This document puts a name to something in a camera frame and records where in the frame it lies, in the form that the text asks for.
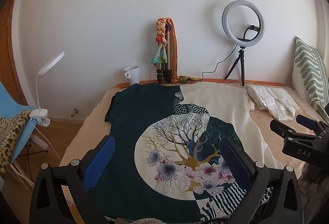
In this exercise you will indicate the tree print t-shirt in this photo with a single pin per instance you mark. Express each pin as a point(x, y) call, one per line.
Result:
point(123, 116)

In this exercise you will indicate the green striped pillow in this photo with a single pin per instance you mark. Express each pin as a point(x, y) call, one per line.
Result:
point(308, 70)

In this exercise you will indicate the white folded garment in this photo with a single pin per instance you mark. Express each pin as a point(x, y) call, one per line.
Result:
point(272, 100)

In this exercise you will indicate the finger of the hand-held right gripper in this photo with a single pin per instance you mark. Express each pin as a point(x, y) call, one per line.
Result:
point(307, 121)
point(280, 129)

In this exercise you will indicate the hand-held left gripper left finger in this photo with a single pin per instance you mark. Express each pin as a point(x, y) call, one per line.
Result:
point(100, 162)

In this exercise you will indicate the blue chair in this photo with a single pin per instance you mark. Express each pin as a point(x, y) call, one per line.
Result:
point(10, 103)

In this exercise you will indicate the white mug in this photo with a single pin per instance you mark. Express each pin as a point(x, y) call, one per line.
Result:
point(133, 75)

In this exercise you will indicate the metal door stop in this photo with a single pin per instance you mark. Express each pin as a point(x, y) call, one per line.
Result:
point(75, 111)

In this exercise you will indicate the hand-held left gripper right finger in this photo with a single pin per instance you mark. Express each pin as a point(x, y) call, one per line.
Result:
point(235, 162)

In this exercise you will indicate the small black tripod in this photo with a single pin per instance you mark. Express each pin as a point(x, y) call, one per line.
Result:
point(241, 65)

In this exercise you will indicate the beige blanket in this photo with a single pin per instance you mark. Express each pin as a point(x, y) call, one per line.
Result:
point(87, 131)

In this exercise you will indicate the leopard print cloth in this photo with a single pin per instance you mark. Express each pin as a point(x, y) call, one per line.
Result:
point(9, 136)

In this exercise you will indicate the colourful orange scarf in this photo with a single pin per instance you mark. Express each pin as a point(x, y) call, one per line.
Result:
point(174, 49)

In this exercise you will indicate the silver folded tripod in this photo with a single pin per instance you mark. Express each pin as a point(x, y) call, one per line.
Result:
point(167, 54)

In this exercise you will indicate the wooden door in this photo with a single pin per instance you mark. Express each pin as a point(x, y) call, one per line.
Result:
point(15, 65)

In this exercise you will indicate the white clip desk lamp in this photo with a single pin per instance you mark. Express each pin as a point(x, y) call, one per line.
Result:
point(38, 113)

